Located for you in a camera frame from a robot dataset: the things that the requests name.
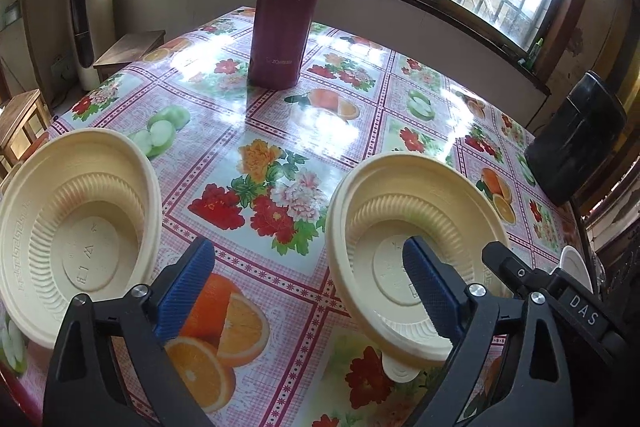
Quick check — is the fruit and flower tablecloth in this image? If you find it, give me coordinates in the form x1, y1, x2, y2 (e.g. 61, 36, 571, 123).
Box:
0, 6, 583, 427

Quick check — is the small wooden stool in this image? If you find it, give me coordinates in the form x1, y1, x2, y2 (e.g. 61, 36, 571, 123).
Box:
93, 30, 166, 82

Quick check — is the white plastic bowl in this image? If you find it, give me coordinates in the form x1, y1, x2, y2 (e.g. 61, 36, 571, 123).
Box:
559, 245, 595, 295

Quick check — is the cream plastic bowl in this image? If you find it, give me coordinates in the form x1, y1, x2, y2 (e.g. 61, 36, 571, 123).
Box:
0, 128, 162, 350
325, 152, 512, 367

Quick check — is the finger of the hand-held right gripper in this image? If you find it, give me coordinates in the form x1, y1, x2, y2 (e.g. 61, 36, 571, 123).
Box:
481, 241, 553, 299

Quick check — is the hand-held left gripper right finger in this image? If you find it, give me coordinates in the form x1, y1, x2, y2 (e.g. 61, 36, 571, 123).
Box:
402, 234, 576, 427

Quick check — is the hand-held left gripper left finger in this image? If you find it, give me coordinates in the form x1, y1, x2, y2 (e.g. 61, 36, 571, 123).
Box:
42, 237, 216, 427

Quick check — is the black cylindrical container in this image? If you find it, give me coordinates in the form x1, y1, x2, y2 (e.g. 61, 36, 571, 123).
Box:
525, 71, 627, 208

